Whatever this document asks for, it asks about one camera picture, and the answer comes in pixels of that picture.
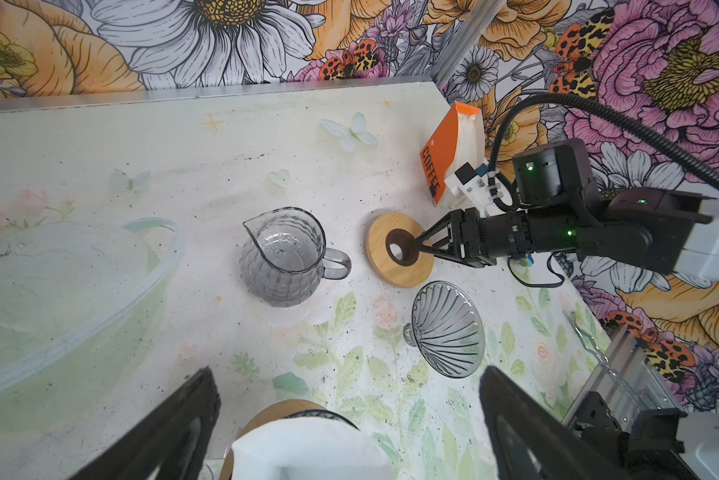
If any aluminium front rail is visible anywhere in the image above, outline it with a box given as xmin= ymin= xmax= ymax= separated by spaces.
xmin=561 ymin=326 xmax=681 ymax=431

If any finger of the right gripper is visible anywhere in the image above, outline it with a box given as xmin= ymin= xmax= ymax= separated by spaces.
xmin=415 ymin=211 xmax=455 ymax=248
xmin=417 ymin=243 xmax=461 ymax=264

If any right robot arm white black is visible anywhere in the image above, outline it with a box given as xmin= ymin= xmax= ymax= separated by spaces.
xmin=417 ymin=139 xmax=719 ymax=479

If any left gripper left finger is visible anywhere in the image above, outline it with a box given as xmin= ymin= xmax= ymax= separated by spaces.
xmin=72 ymin=367 xmax=221 ymax=479

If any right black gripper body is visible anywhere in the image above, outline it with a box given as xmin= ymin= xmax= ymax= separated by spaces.
xmin=447 ymin=139 xmax=603 ymax=267

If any grey glass dripper cone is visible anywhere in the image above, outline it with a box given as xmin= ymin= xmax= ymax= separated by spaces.
xmin=403 ymin=281 xmax=485 ymax=379

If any clear plastic bowl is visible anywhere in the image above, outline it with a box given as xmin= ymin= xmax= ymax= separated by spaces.
xmin=0 ymin=218 xmax=185 ymax=434

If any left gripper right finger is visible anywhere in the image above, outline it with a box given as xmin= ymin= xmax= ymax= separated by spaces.
xmin=479 ymin=366 xmax=629 ymax=479

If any coffee filter pack orange top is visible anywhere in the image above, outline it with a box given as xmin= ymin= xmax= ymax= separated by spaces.
xmin=421 ymin=102 xmax=485 ymax=210

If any grey ribbed glass pitcher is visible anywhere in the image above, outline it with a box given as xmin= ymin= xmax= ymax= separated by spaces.
xmin=239 ymin=206 xmax=352 ymax=308

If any wooden dripper ring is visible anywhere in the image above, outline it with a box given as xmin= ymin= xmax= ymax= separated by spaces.
xmin=219 ymin=398 xmax=361 ymax=480
xmin=364 ymin=211 xmax=435 ymax=289

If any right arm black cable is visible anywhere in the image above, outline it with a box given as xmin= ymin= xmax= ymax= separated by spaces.
xmin=486 ymin=91 xmax=719 ymax=208

